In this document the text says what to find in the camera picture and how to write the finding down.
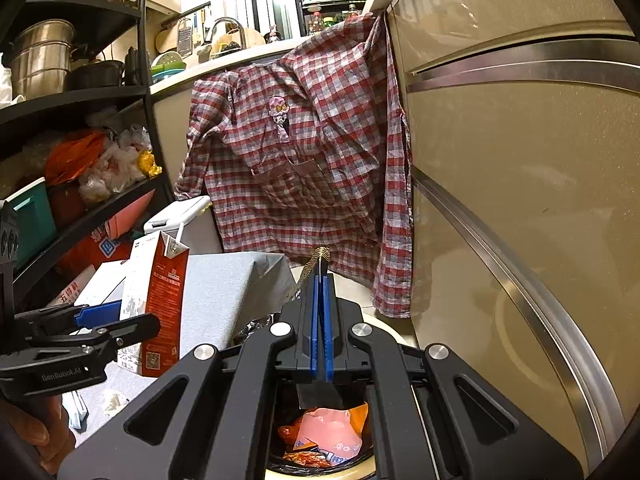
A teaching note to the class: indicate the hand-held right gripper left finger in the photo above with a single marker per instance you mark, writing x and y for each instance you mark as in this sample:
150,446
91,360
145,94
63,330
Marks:
314,330

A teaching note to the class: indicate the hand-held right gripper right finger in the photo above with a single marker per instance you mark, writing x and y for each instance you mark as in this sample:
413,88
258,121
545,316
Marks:
330,330

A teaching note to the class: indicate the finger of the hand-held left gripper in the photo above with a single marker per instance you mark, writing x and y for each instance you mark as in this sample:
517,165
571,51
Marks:
97,315
135,327

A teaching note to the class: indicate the red and white carton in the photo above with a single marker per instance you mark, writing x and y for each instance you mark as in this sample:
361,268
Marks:
160,290

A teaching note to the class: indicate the orange plastic bag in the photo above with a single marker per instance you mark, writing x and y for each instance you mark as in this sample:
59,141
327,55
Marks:
287,435

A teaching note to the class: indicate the yellow trash bin black liner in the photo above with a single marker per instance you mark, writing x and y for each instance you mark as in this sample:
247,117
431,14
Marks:
350,472

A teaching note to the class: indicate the person's left hand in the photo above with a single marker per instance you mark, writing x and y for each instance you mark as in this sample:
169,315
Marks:
35,425

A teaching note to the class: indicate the white bag with red print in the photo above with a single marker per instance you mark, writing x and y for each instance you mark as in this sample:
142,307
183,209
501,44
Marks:
70,290

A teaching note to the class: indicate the orange cardboard box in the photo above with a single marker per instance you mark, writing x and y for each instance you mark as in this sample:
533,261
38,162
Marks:
100,245

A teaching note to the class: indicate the small white paper scrap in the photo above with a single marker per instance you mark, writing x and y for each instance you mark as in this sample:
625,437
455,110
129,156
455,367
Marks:
111,402

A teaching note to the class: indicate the teal storage box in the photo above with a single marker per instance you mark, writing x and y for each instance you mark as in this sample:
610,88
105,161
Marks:
35,220

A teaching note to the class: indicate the white lidded bin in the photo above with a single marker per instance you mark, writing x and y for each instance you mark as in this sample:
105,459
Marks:
175,212

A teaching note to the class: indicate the red plaid shirt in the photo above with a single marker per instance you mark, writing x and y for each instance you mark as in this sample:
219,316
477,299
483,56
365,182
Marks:
300,185

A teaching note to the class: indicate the white plastic bags bundle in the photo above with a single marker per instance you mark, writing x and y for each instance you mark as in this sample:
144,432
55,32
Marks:
115,170

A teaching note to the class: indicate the yellow packet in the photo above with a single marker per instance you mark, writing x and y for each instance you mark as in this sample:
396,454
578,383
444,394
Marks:
149,164

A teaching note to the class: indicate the orange bag on shelf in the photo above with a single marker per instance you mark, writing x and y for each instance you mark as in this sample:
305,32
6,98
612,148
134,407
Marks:
70,157

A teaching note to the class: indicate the black shelf rack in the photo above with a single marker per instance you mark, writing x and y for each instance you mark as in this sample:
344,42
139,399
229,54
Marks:
75,95

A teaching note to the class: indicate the black cooking pot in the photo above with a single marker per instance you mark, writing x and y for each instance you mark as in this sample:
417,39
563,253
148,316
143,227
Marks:
95,75

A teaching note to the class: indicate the steel stock pot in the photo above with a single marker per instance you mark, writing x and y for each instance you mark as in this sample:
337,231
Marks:
40,60

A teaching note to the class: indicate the metal grater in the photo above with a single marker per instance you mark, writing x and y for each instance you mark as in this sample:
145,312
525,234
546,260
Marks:
184,35

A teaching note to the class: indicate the wooden cutting board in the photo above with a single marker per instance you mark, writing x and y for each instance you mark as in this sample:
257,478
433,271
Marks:
250,40

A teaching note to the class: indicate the steel faucet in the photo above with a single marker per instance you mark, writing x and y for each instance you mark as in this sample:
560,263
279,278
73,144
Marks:
225,21

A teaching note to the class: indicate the spice rack with bottles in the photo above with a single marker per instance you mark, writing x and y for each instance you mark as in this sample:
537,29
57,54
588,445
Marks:
330,10

